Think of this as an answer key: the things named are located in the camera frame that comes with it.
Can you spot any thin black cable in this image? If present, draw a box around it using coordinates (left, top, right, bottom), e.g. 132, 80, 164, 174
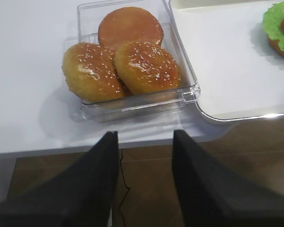
118, 148, 131, 227

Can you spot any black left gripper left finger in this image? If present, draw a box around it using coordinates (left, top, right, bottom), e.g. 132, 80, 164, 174
0, 131, 119, 227

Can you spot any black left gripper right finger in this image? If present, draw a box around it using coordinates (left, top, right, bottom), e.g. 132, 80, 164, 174
172, 130, 284, 227

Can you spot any clear bun container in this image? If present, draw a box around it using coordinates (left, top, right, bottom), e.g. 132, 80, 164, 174
62, 0, 201, 123

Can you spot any left sesame bun top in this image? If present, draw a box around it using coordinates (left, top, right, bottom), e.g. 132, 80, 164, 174
62, 43, 130, 103

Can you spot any white metal tray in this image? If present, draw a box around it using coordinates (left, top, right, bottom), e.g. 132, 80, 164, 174
169, 0, 284, 122

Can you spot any lettuce leaf on burger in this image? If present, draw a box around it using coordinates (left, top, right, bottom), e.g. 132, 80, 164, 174
263, 1, 284, 51

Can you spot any sesame bun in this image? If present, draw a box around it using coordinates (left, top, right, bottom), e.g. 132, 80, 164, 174
114, 40, 182, 95
62, 43, 130, 103

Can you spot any bottom bun on tray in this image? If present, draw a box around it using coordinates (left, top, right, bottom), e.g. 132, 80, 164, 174
268, 38, 284, 58

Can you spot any plain orange bun half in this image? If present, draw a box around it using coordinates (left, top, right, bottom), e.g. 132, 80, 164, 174
98, 7, 164, 51

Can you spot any right sesame bun top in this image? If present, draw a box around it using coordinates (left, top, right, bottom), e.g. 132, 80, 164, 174
114, 40, 182, 95

